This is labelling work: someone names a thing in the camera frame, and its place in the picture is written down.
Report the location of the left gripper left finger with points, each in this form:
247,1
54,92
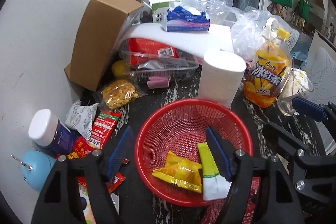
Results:
59,200

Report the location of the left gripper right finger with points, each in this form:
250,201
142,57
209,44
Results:
277,201

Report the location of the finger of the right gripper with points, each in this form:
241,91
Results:
281,141
310,109

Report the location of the dark red triangular snack bag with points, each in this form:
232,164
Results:
238,207

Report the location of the green white snack packet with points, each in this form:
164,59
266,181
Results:
215,186

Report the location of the yellow snack packet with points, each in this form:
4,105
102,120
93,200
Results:
180,172

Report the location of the pink green wet wipes pack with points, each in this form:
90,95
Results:
112,185

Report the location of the clear glass cup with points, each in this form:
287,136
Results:
297,84

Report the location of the blue round humidifier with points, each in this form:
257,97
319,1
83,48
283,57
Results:
35,168

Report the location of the grey leaf pattern cushion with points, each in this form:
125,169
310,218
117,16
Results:
322,76

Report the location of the iced tea bottle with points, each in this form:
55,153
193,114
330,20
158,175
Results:
270,65

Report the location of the white lid supplement jar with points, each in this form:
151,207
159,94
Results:
48,131

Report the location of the white desiccant sachet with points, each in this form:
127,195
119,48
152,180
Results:
80,118

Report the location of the red sauce packets pile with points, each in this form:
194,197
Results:
102,129

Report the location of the white paper towel roll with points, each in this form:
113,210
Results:
221,75

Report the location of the red plastic mesh basket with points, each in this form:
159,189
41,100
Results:
178,127

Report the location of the yellow crumb snack bag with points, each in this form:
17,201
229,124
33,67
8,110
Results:
118,93

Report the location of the large clear zip bag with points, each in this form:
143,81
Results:
217,10

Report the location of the blue tissue pack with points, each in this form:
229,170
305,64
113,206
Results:
183,18

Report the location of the clear plastic container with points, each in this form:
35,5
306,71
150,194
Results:
145,58

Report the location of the brown cardboard box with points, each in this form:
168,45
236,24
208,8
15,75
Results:
103,24

